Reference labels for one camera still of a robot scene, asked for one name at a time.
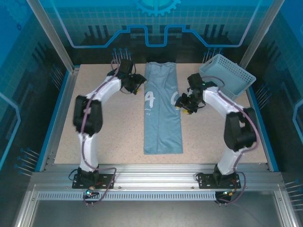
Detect light blue printed t-shirt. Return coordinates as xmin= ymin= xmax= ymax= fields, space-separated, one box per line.
xmin=143 ymin=61 xmax=184 ymax=156

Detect light blue perforated plastic basket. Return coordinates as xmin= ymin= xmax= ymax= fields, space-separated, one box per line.
xmin=199 ymin=53 xmax=258 ymax=100

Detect small lit connector module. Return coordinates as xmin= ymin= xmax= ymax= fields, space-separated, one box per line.
xmin=216 ymin=189 xmax=237 ymax=200
xmin=82 ymin=186 xmax=99 ymax=198

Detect grey metal sheet panel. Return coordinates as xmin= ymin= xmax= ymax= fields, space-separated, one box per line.
xmin=28 ymin=200 xmax=286 ymax=227

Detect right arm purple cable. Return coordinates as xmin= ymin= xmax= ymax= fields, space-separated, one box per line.
xmin=200 ymin=75 xmax=260 ymax=207

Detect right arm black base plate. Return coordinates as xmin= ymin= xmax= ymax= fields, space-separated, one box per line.
xmin=198 ymin=173 xmax=242 ymax=189

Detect aluminium mounting rail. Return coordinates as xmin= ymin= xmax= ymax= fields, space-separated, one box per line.
xmin=30 ymin=164 xmax=284 ymax=192

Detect aluminium side rail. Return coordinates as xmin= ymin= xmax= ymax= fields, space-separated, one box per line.
xmin=42 ymin=67 xmax=80 ymax=172

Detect aluminium frame post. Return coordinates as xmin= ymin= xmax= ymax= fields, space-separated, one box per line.
xmin=26 ymin=0 xmax=80 ymax=72
xmin=238 ymin=0 xmax=284 ymax=67

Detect slotted grey cable duct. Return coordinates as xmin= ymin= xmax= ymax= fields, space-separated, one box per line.
xmin=37 ymin=191 xmax=217 ymax=201

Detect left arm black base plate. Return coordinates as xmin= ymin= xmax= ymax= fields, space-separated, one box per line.
xmin=72 ymin=173 xmax=116 ymax=190

